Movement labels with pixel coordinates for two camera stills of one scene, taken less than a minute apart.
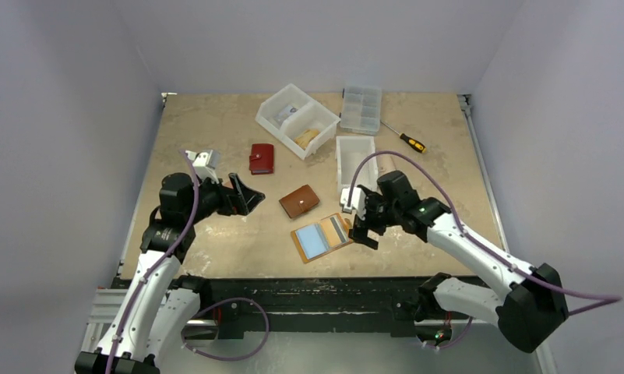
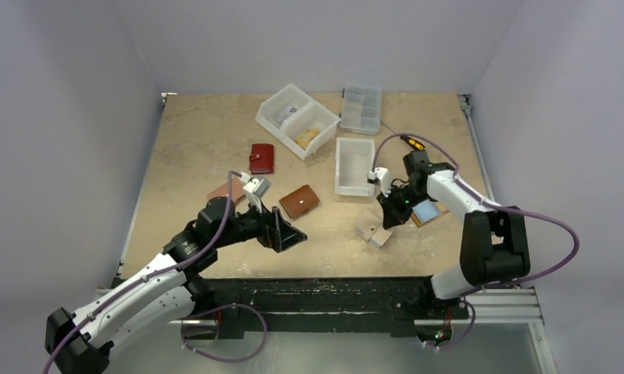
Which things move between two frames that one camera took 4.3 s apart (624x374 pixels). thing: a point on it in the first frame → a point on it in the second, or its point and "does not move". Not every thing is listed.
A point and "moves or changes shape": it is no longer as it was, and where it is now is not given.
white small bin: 351,151 does not move
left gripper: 239,201 → 273,231
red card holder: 262,159 does not move
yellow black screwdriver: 408,140 does not move
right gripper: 371,214 → 394,201
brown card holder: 299,200 does not move
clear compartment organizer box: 361,108 does not move
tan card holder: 315,240 moves or changes shape
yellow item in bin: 304,139 does not move
